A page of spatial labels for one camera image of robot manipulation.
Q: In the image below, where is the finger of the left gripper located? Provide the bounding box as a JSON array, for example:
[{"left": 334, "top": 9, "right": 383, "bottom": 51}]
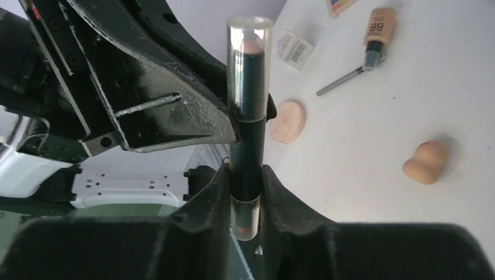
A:
[
  {"left": 65, "top": 1, "right": 237, "bottom": 153},
  {"left": 127, "top": 0, "right": 277, "bottom": 121}
]

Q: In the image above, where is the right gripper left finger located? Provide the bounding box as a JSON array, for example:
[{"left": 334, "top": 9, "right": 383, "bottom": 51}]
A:
[{"left": 1, "top": 167, "right": 230, "bottom": 279}]

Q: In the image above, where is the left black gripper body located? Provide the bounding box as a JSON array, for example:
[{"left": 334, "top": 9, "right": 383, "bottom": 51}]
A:
[{"left": 1, "top": 1, "right": 101, "bottom": 163}]

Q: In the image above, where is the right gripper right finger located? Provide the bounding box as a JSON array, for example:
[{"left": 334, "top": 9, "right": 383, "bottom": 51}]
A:
[{"left": 260, "top": 165, "right": 494, "bottom": 279}]

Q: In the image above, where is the black concealer stick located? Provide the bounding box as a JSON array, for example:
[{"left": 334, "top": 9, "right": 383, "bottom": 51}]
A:
[{"left": 227, "top": 15, "right": 273, "bottom": 242}]

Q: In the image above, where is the silver mascara wand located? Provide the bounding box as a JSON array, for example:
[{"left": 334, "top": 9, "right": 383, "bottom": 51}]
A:
[{"left": 316, "top": 66, "right": 367, "bottom": 96}]

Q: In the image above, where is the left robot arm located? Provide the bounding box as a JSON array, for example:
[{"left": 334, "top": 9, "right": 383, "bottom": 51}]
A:
[{"left": 1, "top": 1, "right": 264, "bottom": 216}]

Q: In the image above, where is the beige makeup sponge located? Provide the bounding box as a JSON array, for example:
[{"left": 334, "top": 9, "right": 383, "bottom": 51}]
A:
[{"left": 402, "top": 141, "right": 449, "bottom": 185}]

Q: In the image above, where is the white barcode packet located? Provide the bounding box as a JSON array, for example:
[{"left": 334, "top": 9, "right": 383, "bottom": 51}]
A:
[{"left": 275, "top": 30, "right": 314, "bottom": 71}]

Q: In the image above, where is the round powder puff left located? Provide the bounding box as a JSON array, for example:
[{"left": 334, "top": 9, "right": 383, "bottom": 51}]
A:
[{"left": 269, "top": 100, "right": 306, "bottom": 144}]

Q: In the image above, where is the colourful eyeshadow palette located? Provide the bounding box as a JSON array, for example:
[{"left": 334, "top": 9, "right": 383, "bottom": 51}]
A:
[{"left": 326, "top": 0, "right": 357, "bottom": 19}]

